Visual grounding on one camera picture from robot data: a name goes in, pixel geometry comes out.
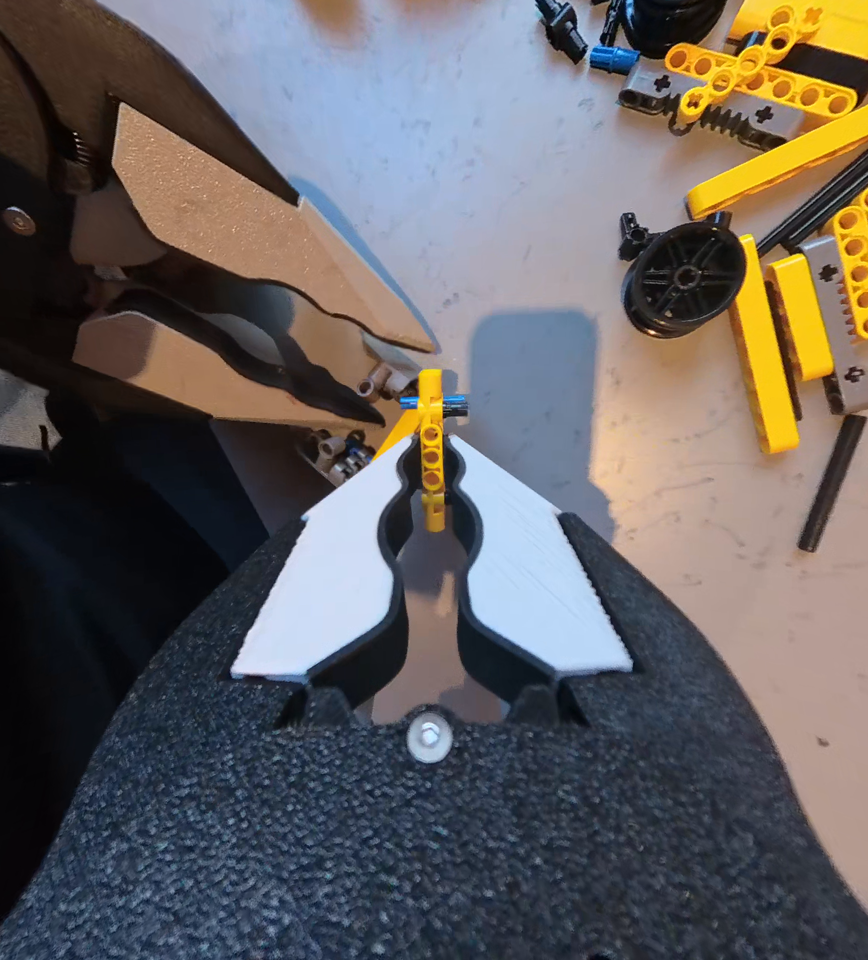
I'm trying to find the long black axle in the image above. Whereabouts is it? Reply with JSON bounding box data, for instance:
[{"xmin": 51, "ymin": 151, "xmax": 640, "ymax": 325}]
[{"xmin": 756, "ymin": 123, "xmax": 868, "ymax": 258}]

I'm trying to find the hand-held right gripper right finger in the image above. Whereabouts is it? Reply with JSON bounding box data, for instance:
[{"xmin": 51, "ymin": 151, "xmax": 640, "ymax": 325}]
[{"xmin": 443, "ymin": 435, "xmax": 635, "ymax": 706}]

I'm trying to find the yellow and black panel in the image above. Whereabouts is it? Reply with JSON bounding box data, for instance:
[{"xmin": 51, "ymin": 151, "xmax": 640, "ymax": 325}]
[{"xmin": 726, "ymin": 0, "xmax": 868, "ymax": 93}]

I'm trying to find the grey gear rack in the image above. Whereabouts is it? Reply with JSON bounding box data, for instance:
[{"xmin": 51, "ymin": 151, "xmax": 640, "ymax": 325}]
[
  {"xmin": 617, "ymin": 58, "xmax": 806, "ymax": 149},
  {"xmin": 800, "ymin": 234, "xmax": 868, "ymax": 416}
]

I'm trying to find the black toy wheel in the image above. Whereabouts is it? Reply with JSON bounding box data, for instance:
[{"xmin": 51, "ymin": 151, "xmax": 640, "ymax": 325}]
[{"xmin": 621, "ymin": 219, "xmax": 748, "ymax": 340}]

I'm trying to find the black pin connector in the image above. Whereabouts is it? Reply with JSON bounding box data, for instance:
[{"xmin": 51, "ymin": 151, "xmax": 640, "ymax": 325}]
[
  {"xmin": 536, "ymin": 0, "xmax": 590, "ymax": 65},
  {"xmin": 617, "ymin": 212, "xmax": 656, "ymax": 262}
]

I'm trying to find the grey desk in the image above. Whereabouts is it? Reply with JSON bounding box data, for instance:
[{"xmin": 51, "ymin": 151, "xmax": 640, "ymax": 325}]
[{"xmin": 96, "ymin": 0, "xmax": 868, "ymax": 939}]

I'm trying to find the yellow frame brick with pins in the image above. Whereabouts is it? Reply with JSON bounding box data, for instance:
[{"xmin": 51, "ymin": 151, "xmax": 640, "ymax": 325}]
[{"xmin": 398, "ymin": 367, "xmax": 472, "ymax": 535}]

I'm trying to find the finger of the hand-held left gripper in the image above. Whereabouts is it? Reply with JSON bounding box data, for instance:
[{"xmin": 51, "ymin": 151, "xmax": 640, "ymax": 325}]
[
  {"xmin": 110, "ymin": 99, "xmax": 437, "ymax": 355},
  {"xmin": 72, "ymin": 288, "xmax": 388, "ymax": 430}
]

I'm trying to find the black toothed wheel hub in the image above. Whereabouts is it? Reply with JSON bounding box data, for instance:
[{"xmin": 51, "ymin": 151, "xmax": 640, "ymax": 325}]
[{"xmin": 621, "ymin": 0, "xmax": 727, "ymax": 60}]

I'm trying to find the short black axle rod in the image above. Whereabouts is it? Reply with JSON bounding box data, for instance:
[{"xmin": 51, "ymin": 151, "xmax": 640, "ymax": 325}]
[{"xmin": 797, "ymin": 414, "xmax": 868, "ymax": 554}]

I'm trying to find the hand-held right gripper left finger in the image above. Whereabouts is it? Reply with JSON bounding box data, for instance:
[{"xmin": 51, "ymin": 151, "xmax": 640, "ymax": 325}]
[{"xmin": 230, "ymin": 435, "xmax": 420, "ymax": 706}]

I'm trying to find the long flat yellow beam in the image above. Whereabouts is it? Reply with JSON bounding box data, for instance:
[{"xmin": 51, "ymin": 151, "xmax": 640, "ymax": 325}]
[{"xmin": 685, "ymin": 90, "xmax": 868, "ymax": 221}]

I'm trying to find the long yellow holed liftarm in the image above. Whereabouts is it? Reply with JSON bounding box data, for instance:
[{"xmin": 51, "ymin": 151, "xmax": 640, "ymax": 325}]
[{"xmin": 664, "ymin": 42, "xmax": 860, "ymax": 119}]

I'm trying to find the short yellow beam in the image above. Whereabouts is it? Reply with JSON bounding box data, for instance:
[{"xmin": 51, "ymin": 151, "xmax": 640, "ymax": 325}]
[{"xmin": 766, "ymin": 253, "xmax": 836, "ymax": 384}]

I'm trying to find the grey and yellow brick assembly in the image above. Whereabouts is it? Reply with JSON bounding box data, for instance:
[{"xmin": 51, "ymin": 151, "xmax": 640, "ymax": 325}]
[{"xmin": 297, "ymin": 330, "xmax": 426, "ymax": 489}]

